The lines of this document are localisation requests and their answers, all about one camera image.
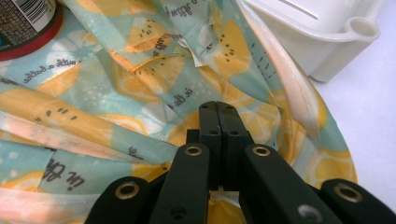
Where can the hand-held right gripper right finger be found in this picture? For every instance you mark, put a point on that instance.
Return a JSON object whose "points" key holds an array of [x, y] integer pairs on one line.
{"points": [[232, 130]]}

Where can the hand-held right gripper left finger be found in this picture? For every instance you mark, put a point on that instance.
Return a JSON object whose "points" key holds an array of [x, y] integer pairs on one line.
{"points": [[210, 137]]}

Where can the lemon print cloth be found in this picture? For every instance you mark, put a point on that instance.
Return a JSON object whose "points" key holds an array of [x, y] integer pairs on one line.
{"points": [[130, 93]]}

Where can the white plastic tray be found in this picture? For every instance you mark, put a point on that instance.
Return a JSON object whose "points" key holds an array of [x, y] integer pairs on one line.
{"points": [[314, 34]]}

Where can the red candy bottle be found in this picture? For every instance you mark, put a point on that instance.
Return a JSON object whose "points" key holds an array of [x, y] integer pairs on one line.
{"points": [[21, 25]]}

